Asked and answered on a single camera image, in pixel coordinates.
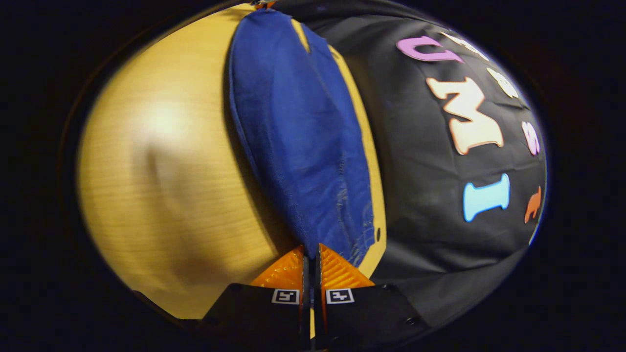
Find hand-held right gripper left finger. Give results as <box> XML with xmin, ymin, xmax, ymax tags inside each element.
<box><xmin>200</xmin><ymin>244</ymin><xmax>312</xmax><ymax>352</ymax></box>

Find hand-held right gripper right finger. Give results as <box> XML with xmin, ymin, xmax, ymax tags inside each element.
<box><xmin>314</xmin><ymin>243</ymin><xmax>432</xmax><ymax>351</ymax></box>

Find blue denim jeans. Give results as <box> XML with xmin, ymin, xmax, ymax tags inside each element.
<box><xmin>226</xmin><ymin>8</ymin><xmax>377</xmax><ymax>268</ymax></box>

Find black backdrop cloth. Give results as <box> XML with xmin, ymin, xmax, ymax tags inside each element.
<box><xmin>271</xmin><ymin>0</ymin><xmax>548</xmax><ymax>329</ymax></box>

